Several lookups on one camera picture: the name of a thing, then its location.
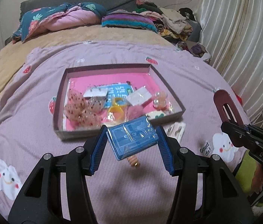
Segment white hairpin card packet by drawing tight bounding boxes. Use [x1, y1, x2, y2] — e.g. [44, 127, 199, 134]
[167, 122, 186, 143]

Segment yellow hair ring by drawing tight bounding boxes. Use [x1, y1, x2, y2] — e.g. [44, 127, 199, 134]
[107, 97, 125, 124]

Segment small white packet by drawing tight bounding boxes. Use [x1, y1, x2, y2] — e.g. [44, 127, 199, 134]
[146, 110, 173, 120]

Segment teal pink strawberry quilt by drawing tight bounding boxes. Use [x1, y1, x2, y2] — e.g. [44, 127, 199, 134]
[12, 2, 107, 43]

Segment pink dotted mesh scrunchie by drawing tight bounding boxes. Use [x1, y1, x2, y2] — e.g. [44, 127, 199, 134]
[64, 89, 106, 128]

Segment orange spiral hair tie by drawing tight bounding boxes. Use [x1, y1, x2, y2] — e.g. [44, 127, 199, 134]
[126, 155, 140, 168]

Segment dark shallow tray box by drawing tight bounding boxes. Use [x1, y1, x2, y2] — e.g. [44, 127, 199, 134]
[53, 64, 185, 140]

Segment white earring card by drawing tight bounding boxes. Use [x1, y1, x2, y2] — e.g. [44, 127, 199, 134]
[126, 86, 152, 106]

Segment clear plastic jewelry bag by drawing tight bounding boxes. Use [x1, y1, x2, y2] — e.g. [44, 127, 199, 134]
[83, 86, 109, 99]

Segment blue plastic card box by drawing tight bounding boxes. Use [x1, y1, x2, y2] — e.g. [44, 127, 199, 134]
[107, 116, 159, 161]

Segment green right sleeve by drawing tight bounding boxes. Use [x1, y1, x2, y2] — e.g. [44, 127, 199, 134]
[233, 151, 263, 213]

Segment purple striped pillow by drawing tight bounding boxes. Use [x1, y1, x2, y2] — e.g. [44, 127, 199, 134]
[102, 10, 158, 33]

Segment white striped curtain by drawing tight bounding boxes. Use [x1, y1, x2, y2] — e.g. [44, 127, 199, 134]
[195, 0, 263, 121]

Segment peach bear hair clips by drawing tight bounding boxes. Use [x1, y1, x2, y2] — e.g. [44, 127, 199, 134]
[153, 91, 168, 110]

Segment pile of clothes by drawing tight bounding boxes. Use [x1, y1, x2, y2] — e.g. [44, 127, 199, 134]
[135, 0, 211, 64]

